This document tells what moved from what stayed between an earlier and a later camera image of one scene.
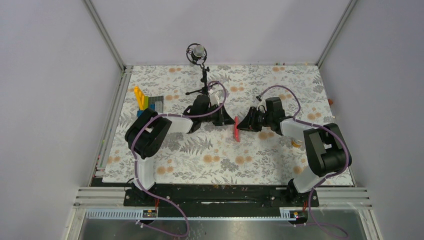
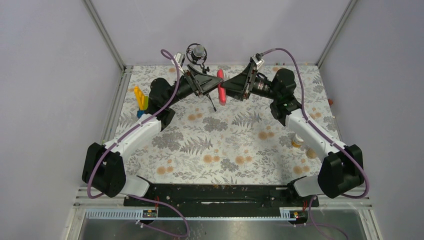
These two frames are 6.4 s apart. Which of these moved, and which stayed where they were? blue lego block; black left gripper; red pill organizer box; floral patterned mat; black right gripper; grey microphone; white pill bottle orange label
Moved: red pill organizer box; black right gripper; black left gripper
Stayed: floral patterned mat; grey microphone; white pill bottle orange label; blue lego block
